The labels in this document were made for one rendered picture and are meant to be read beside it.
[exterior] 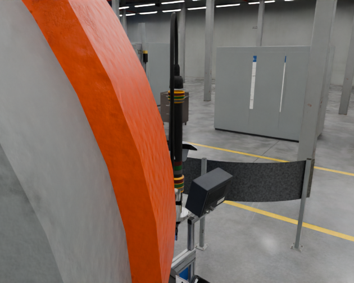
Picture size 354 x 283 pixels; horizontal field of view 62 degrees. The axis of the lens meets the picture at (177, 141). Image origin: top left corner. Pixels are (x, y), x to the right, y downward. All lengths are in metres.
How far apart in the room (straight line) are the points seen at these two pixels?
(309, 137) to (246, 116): 2.43
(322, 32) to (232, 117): 3.21
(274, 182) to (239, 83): 4.57
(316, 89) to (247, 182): 2.56
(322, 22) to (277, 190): 2.86
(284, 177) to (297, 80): 4.12
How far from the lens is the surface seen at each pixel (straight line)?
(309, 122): 5.12
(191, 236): 1.69
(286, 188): 3.01
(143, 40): 3.11
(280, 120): 7.03
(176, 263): 1.66
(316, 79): 5.02
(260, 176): 2.86
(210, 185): 1.60
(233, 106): 7.35
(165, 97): 7.88
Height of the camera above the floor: 1.91
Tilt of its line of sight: 17 degrees down
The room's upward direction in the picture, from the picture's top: straight up
